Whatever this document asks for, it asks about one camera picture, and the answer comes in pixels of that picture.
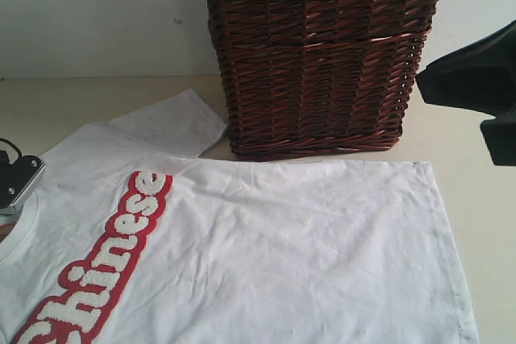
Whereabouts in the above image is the white t-shirt red lettering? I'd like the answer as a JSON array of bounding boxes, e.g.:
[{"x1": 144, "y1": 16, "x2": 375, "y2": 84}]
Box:
[{"x1": 1, "y1": 91, "x2": 479, "y2": 343}]

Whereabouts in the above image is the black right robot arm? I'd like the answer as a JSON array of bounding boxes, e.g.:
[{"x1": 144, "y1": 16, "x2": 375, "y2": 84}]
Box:
[{"x1": 416, "y1": 22, "x2": 515, "y2": 167}]

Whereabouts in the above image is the brown wicker basket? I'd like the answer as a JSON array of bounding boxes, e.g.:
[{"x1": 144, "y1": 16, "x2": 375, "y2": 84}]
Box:
[{"x1": 206, "y1": 0, "x2": 439, "y2": 160}]

